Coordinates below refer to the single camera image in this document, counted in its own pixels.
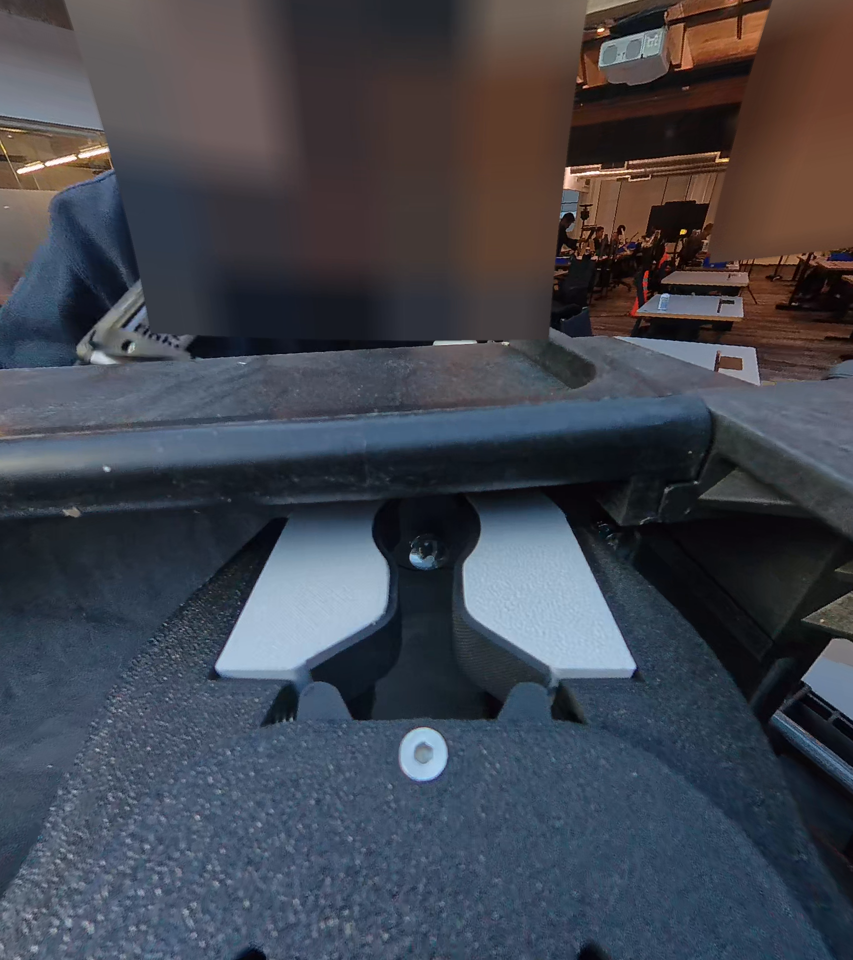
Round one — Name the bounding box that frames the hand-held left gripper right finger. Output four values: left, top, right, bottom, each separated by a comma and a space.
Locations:
450, 491, 639, 685

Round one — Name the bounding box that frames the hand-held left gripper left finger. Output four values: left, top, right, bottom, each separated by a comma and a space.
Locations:
214, 501, 403, 684

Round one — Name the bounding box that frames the metal bolt head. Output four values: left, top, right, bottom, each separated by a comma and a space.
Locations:
407, 532, 450, 573

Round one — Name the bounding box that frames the black office chair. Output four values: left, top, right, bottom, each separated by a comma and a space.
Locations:
551, 255, 600, 310

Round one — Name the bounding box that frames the orange high-visibility vest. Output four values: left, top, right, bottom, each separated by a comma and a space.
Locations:
632, 256, 669, 320

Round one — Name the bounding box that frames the black display screen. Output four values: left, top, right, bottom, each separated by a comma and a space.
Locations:
647, 201, 711, 241

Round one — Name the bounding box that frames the ceiling strip light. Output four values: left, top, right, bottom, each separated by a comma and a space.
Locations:
16, 144, 111, 176

